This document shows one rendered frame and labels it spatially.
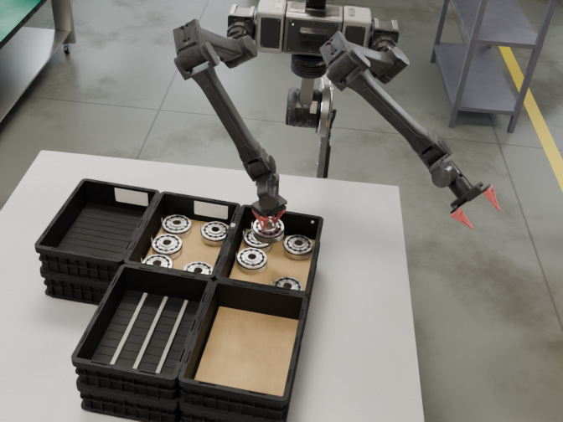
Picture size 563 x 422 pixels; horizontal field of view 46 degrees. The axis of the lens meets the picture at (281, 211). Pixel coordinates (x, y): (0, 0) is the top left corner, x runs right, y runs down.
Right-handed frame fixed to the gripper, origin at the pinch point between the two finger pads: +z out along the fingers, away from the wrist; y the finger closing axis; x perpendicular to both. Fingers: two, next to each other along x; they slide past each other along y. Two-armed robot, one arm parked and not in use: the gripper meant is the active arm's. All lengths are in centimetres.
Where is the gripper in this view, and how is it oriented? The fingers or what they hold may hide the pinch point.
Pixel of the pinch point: (268, 223)
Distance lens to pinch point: 218.0
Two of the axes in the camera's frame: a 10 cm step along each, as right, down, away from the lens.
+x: -6.7, -5.0, 5.5
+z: -0.4, 7.6, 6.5
